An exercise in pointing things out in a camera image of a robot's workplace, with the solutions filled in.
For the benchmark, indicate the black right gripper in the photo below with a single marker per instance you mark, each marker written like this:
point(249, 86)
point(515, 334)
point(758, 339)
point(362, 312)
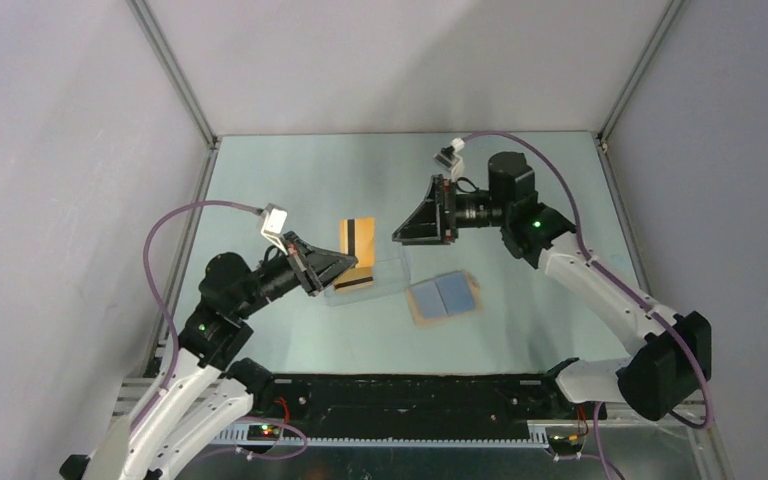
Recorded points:
point(434, 222)

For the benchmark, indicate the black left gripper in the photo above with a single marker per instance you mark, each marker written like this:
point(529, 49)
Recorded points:
point(314, 266)

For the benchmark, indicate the blue credit card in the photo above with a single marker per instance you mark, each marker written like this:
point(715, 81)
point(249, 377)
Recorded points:
point(456, 292)
point(427, 300)

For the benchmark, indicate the beige leather card holder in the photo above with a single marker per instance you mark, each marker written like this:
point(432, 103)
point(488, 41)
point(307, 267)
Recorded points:
point(424, 322)

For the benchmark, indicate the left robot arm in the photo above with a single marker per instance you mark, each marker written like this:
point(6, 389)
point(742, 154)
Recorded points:
point(205, 386)

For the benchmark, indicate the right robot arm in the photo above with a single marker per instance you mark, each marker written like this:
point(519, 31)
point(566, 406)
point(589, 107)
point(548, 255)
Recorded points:
point(669, 355)

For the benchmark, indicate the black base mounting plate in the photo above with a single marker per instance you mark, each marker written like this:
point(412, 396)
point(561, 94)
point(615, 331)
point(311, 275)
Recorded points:
point(423, 407)

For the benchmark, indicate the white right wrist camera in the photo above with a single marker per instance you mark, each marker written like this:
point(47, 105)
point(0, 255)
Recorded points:
point(450, 160)

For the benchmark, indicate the grey slotted cable duct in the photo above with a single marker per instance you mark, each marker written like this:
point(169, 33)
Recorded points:
point(237, 435)

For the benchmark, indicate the left aluminium frame post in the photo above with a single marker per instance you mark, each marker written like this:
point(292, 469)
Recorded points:
point(164, 52)

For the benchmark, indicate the aluminium frame post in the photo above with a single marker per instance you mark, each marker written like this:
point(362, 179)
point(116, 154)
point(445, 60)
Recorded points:
point(164, 52)
point(647, 56)

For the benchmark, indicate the right aluminium frame post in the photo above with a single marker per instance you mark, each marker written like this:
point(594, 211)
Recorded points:
point(647, 56)

